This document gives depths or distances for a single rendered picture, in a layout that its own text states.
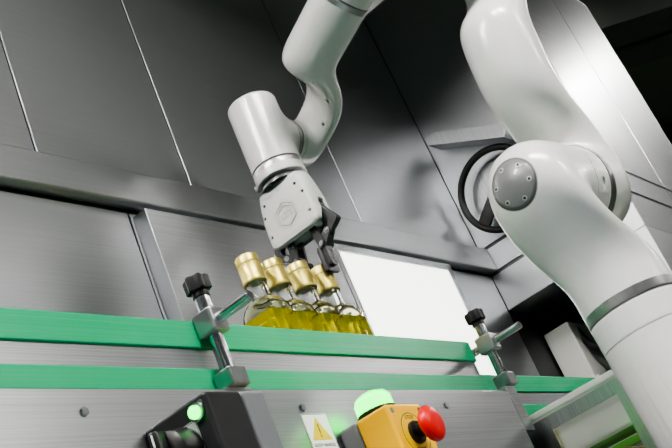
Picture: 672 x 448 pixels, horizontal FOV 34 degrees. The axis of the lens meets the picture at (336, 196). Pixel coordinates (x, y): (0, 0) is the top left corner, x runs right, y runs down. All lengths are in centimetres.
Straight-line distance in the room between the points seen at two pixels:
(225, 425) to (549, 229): 54
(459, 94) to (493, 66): 126
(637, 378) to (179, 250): 71
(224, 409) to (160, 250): 70
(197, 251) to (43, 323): 71
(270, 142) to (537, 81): 48
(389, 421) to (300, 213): 58
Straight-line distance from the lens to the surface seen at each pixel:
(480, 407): 151
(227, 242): 176
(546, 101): 146
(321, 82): 172
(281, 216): 170
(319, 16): 168
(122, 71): 191
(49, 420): 94
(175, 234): 168
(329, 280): 165
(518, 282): 257
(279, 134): 174
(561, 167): 133
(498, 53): 146
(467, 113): 270
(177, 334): 113
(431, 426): 117
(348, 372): 133
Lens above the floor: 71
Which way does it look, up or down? 25 degrees up
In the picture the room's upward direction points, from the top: 24 degrees counter-clockwise
